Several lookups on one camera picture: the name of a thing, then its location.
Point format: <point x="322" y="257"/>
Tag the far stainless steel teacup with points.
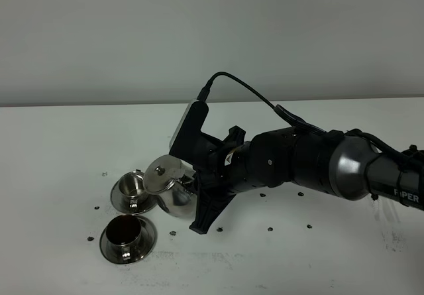
<point x="131" y="191"/>

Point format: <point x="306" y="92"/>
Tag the near stainless steel teacup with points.
<point x="122" y="233"/>

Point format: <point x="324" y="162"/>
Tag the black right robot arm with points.
<point x="350" y="165"/>

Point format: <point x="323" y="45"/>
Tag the stainless steel teapot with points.
<point x="168" y="180"/>

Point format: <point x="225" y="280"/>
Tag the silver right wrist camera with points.
<point x="189" y="143"/>

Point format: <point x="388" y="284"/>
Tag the stainless steel teacup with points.
<point x="122" y="233"/>
<point x="131" y="191"/>

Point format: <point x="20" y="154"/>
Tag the near stainless steel saucer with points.
<point x="144" y="245"/>

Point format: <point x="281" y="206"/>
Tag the stainless steel saucer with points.
<point x="144" y="245"/>
<point x="149" y="204"/>

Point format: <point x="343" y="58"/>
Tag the far stainless steel saucer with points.
<point x="149" y="204"/>

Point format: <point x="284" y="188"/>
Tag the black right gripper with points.
<point x="221" y="172"/>

